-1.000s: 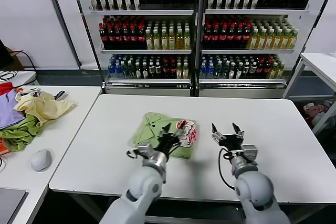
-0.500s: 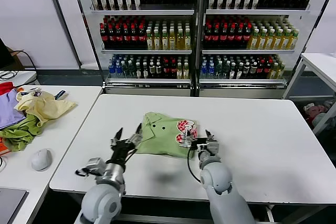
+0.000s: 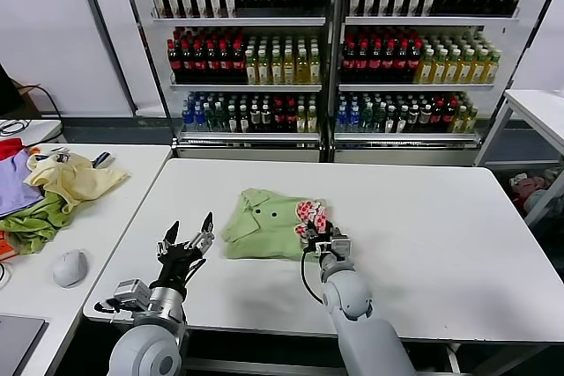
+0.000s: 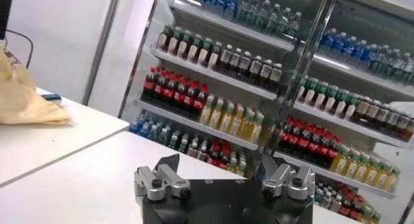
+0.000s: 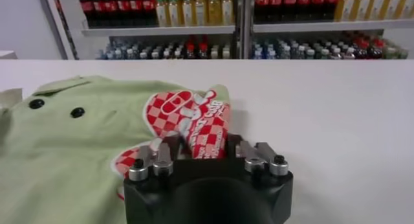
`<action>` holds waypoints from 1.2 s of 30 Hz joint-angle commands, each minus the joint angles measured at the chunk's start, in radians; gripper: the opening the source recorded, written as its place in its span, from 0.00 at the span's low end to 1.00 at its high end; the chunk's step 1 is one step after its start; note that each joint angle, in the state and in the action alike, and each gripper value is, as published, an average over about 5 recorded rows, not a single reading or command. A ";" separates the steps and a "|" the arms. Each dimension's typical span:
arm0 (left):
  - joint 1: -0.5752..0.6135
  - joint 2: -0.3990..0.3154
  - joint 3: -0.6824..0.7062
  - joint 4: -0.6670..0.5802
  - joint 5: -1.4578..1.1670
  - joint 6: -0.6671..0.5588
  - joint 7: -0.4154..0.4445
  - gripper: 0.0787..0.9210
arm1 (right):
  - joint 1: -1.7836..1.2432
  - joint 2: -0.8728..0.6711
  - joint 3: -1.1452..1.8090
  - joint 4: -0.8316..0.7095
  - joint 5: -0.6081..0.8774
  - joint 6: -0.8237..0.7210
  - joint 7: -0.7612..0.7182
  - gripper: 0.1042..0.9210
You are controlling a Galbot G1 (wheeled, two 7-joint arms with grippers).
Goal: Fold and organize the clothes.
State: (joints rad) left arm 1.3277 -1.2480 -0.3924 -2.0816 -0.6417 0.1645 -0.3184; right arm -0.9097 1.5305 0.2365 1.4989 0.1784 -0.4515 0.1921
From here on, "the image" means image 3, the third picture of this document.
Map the pink garment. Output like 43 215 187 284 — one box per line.
510 175 552 205

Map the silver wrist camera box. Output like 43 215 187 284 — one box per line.
329 237 353 262
113 278 151 306

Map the pale yellow garment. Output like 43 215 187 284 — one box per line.
22 151 131 215

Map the white beverage shelf unit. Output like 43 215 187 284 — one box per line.
330 0 535 166
115 0 341 164

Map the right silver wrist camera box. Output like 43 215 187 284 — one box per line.
329 237 353 262

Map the white computer mouse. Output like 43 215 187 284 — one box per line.
51 249 88 289

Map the black power cable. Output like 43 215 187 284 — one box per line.
19 84 63 120

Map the black white cable coil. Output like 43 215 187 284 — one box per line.
0 119 31 136

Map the grey wall rail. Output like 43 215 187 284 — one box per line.
70 0 138 118

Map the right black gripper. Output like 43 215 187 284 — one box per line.
304 216 343 254

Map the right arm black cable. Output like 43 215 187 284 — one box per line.
301 247 327 306

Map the brown cardboard box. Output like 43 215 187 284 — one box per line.
11 78 41 120

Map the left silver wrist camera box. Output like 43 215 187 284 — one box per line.
113 278 151 306

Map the orange flat item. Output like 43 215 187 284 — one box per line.
0 231 19 262

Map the crumpled green garment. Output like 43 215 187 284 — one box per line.
0 193 74 256

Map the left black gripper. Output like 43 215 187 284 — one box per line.
152 211 216 291

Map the white side table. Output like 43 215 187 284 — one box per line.
473 88 564 226

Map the red garment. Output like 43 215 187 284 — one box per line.
0 137 24 161

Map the green polo shirt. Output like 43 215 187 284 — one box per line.
219 188 344 263

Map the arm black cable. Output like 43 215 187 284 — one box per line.
301 247 327 306
93 299 122 316

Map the black monitor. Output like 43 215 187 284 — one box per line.
0 63 26 117

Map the yellow tea bottle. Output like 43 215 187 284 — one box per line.
308 49 322 85
244 49 258 85
256 49 271 85
485 48 500 84
433 48 448 84
270 49 284 85
471 48 486 84
419 48 434 84
445 48 460 84
295 49 309 85
458 48 473 84
282 49 296 85

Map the purple garment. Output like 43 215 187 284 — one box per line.
0 150 45 218

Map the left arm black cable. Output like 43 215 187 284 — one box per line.
93 299 122 316

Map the red cap cola bottle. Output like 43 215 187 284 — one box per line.
406 39 421 84
193 39 207 84
168 39 182 84
381 39 396 84
232 39 246 84
181 39 195 84
367 39 382 84
394 39 409 84
354 39 369 84
219 39 233 84
341 39 356 84
205 39 219 84

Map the navy white striped cloth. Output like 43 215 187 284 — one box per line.
90 151 115 170

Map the grey laptop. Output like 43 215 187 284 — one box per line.
0 314 48 376

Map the white printed garment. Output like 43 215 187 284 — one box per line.
26 145 72 166

